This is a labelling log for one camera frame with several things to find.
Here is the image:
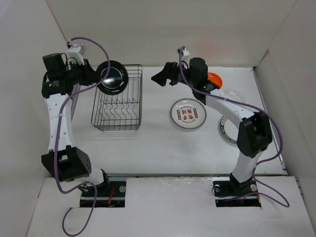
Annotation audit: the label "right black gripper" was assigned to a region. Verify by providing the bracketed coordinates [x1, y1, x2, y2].
[151, 60, 197, 88]

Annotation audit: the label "black plate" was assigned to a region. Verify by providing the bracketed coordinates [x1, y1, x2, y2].
[96, 60, 128, 95]

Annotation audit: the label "orange plate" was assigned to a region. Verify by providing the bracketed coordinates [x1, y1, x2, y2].
[207, 72, 223, 88]

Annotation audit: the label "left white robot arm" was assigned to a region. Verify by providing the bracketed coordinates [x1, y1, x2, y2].
[41, 51, 111, 196]

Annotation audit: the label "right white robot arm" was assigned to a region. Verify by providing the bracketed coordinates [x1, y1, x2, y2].
[151, 57, 273, 197]

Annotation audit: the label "white plate red characters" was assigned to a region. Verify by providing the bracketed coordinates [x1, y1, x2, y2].
[170, 98, 207, 129]

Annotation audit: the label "clear glass plate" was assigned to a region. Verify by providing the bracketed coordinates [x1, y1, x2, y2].
[223, 89, 246, 104]

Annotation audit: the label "white plate green rim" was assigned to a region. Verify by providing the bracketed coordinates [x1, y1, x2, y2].
[219, 116, 238, 147]

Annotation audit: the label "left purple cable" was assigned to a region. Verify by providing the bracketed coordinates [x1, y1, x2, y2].
[53, 37, 111, 235]

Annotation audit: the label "purple cable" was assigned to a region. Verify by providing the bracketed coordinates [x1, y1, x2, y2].
[53, 37, 111, 235]
[177, 45, 291, 207]

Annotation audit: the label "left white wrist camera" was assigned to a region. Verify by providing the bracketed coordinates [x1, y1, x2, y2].
[67, 44, 86, 63]

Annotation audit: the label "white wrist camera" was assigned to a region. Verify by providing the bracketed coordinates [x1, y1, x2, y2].
[177, 46, 190, 60]
[67, 44, 86, 63]

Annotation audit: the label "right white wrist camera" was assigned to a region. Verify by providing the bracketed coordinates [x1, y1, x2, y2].
[177, 46, 190, 60]

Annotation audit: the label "grey wire dish rack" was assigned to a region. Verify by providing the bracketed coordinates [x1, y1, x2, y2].
[91, 64, 143, 131]

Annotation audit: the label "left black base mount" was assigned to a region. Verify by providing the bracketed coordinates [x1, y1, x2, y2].
[79, 179, 126, 208]

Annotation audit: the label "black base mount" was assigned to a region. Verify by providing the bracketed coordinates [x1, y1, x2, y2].
[79, 179, 126, 208]
[211, 177, 261, 207]

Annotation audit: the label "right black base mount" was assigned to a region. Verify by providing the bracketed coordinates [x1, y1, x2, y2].
[211, 177, 261, 207]

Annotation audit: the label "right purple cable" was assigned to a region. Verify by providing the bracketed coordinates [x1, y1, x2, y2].
[177, 45, 291, 207]

